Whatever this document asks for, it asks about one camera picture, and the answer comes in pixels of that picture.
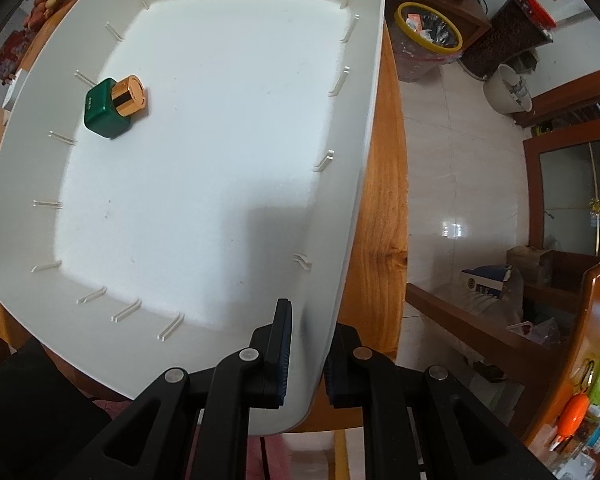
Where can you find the wooden television console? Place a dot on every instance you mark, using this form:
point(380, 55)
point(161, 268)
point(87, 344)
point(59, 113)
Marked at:
point(472, 15)

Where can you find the white plastic bag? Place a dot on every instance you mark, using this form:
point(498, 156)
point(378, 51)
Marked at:
point(512, 305)

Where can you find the trash bin with yellow rim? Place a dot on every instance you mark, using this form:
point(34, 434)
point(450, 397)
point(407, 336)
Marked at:
point(415, 60)

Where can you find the dark woven basket red lid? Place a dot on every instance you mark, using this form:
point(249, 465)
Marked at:
point(505, 35)

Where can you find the orange hanging pouch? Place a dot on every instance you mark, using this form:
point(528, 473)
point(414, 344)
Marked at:
point(570, 417)

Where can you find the red patterned tin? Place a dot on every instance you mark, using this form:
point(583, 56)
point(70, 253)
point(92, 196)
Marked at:
point(10, 55)

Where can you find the white bucket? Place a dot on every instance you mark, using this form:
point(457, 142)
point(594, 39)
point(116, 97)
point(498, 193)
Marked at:
point(500, 92)

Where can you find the brown cardboard box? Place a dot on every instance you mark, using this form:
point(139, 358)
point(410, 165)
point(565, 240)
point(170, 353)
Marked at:
point(527, 260)

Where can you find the white plastic storage box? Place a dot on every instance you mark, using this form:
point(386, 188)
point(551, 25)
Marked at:
point(205, 160)

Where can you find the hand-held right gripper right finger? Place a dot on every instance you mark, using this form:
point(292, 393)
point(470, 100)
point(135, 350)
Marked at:
point(334, 377)

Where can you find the green bottle with gold cap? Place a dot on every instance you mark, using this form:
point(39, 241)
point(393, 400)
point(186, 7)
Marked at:
point(102, 110)

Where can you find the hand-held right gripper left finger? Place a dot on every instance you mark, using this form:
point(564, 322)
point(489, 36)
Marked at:
point(281, 355)

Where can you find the wooden chair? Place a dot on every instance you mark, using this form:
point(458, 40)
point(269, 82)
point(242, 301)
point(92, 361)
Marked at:
point(595, 310)

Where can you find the pile of fruit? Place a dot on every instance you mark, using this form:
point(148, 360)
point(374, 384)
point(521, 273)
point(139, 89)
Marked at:
point(47, 5)

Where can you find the blue and white box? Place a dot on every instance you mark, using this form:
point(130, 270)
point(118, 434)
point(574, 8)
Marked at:
point(485, 280)

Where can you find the wooden cabinet with glass door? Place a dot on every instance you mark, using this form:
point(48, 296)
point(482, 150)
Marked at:
point(532, 185)

